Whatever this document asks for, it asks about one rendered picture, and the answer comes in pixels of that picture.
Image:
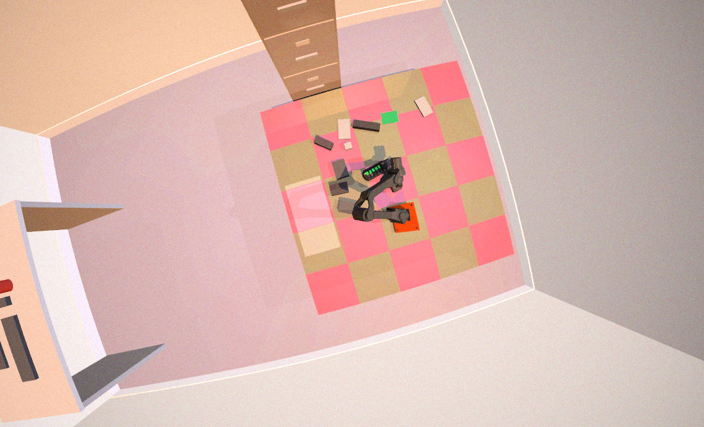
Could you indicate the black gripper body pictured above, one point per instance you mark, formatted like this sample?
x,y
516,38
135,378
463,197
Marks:
x,y
386,165

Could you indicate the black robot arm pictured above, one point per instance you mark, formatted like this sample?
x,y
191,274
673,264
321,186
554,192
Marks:
x,y
393,177

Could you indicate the dark grey controller unit with green rocker switches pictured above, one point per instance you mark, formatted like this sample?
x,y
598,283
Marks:
x,y
372,172

